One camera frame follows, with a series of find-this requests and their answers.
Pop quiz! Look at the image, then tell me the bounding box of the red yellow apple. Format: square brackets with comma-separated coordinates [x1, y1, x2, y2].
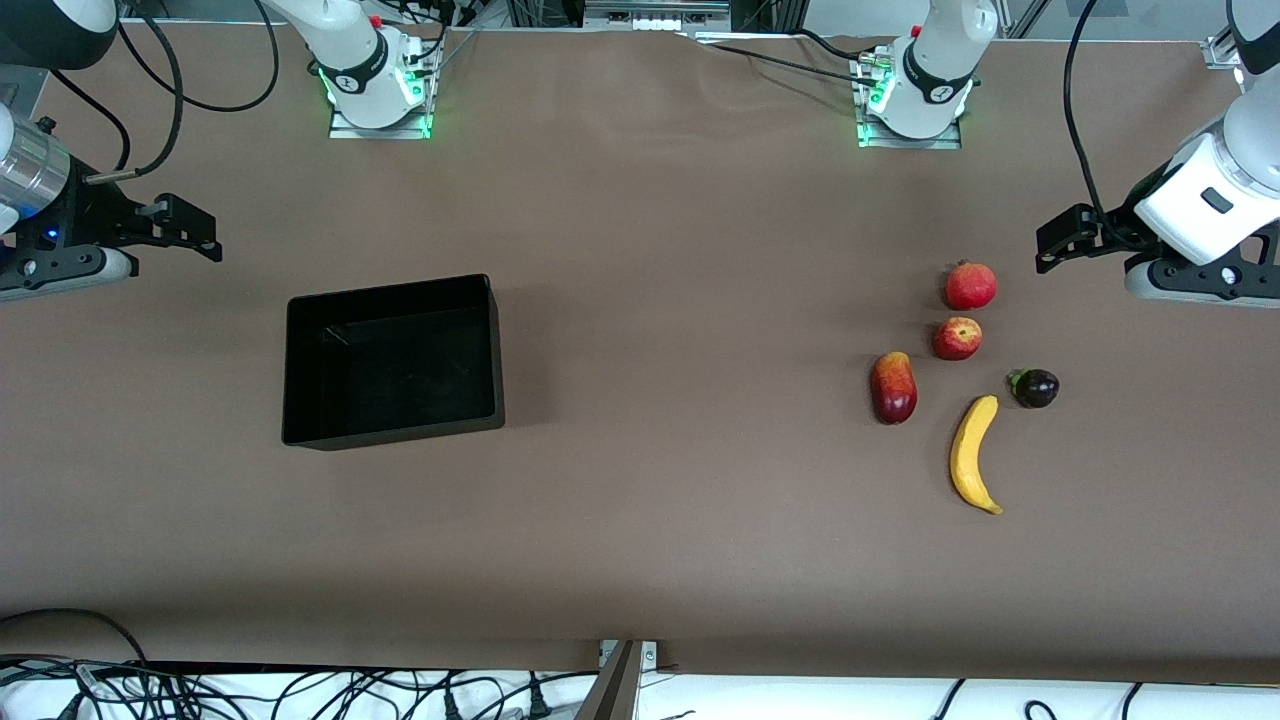
[932, 316, 984, 362]

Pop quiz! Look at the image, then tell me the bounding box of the dark metal pole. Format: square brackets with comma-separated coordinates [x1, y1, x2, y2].
[572, 640, 641, 720]

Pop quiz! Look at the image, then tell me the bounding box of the black plastic box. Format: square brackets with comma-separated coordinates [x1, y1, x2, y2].
[281, 273, 506, 452]

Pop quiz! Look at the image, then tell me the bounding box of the metal equipment rack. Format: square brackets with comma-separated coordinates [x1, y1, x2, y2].
[505, 0, 806, 33]

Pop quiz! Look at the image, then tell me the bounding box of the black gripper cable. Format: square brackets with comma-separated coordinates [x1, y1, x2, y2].
[1063, 0, 1111, 223]
[85, 20, 186, 183]

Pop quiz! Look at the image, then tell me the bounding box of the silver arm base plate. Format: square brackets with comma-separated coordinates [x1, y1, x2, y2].
[328, 95, 433, 139]
[856, 115, 963, 151]

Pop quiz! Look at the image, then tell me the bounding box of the red pomegranate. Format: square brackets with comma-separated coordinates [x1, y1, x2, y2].
[944, 260, 999, 311]

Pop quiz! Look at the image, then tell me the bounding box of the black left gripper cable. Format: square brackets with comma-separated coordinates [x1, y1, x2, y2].
[1063, 0, 1111, 223]

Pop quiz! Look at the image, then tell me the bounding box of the yellow banana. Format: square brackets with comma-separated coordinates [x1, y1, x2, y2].
[948, 395, 1005, 517]

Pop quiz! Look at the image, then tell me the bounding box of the brown table cover sheet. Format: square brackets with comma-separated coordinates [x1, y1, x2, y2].
[0, 22, 1280, 686]

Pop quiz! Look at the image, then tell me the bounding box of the red yellow mango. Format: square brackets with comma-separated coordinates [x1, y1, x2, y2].
[869, 351, 919, 426]

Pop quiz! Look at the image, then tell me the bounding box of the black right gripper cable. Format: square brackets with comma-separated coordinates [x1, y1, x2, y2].
[85, 20, 186, 183]

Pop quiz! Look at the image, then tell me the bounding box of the dark purple eggplant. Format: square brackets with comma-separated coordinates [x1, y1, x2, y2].
[1007, 367, 1061, 410]

